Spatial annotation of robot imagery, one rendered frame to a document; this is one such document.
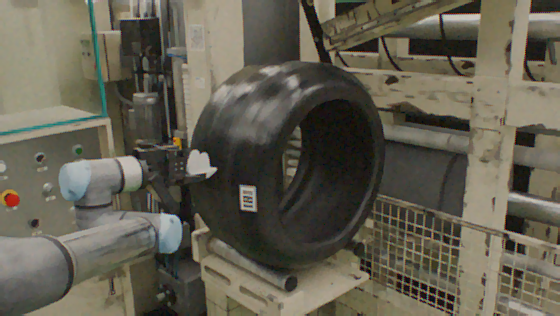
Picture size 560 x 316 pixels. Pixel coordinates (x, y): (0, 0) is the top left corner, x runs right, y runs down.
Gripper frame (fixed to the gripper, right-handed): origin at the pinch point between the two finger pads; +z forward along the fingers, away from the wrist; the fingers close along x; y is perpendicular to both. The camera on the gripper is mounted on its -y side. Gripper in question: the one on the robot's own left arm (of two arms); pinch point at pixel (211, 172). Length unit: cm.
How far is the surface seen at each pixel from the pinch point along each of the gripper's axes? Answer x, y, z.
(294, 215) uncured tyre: 13, -22, 44
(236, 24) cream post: 26, 36, 27
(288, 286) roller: -11.1, -29.8, 17.7
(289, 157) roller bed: 38, -10, 64
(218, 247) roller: 18.1, -28.8, 17.2
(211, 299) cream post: 35, -56, 28
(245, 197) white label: -9.1, -4.4, 3.3
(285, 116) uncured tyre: -11.0, 14.2, 12.6
